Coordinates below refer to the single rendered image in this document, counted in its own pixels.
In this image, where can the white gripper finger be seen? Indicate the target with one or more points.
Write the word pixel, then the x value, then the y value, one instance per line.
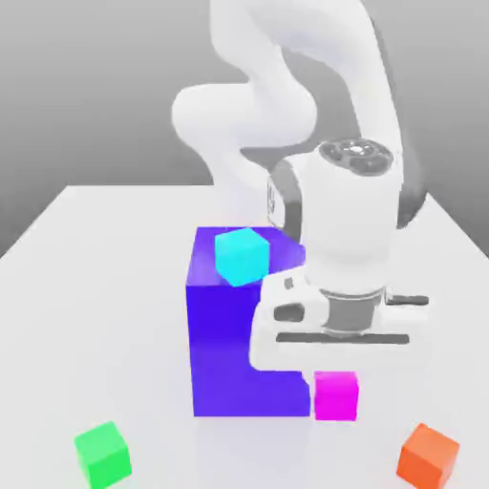
pixel 308 378

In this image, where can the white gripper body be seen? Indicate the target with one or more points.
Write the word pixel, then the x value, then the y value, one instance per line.
pixel 328 355

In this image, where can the small magenta cube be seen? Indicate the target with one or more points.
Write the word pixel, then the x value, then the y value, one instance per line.
pixel 336 397

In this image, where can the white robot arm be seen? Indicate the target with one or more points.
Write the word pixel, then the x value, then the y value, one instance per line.
pixel 344 214

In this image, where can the small cyan cube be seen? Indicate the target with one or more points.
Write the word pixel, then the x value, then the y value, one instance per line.
pixel 241 256

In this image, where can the small orange cube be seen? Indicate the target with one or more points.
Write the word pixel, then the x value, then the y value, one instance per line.
pixel 427 456

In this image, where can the small green cube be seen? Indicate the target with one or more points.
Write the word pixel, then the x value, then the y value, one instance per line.
pixel 104 456

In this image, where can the large blue box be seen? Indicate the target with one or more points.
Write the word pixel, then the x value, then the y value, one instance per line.
pixel 217 344

